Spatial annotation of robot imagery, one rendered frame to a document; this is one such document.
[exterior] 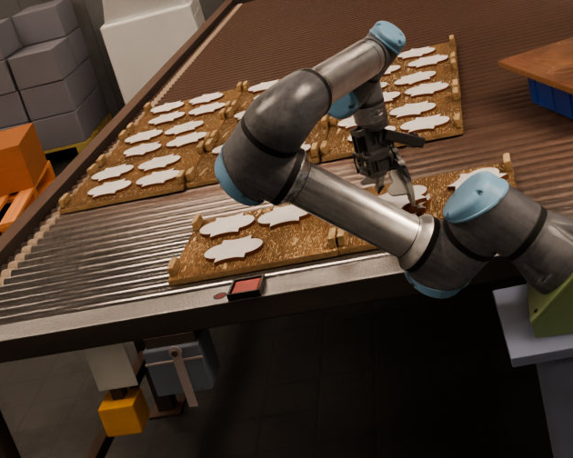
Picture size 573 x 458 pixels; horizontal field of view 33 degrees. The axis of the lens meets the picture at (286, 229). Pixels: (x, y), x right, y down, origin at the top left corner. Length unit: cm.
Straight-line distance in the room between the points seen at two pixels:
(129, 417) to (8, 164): 429
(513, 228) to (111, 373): 103
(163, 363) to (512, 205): 90
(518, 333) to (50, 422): 242
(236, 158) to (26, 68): 562
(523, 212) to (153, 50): 557
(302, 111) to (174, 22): 545
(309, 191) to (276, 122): 16
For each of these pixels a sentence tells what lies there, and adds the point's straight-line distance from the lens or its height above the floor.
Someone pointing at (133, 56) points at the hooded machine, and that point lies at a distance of 720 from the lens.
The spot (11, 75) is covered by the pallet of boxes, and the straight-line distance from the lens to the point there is 736.
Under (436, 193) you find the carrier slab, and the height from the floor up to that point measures 94.
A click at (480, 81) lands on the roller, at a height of 92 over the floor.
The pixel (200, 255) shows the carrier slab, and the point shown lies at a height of 94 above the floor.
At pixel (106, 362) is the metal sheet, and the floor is 81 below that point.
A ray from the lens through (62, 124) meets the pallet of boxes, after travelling 733.
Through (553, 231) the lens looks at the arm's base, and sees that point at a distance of 180.
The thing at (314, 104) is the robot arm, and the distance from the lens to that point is 170.
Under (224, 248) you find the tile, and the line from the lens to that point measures 236.
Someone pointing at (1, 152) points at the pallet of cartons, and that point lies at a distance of 651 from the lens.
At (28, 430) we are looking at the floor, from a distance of 394.
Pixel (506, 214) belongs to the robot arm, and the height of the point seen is 110.
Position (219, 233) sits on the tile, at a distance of 246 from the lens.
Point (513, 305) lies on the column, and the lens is 196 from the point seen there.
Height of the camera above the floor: 182
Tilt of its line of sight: 22 degrees down
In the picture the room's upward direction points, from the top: 16 degrees counter-clockwise
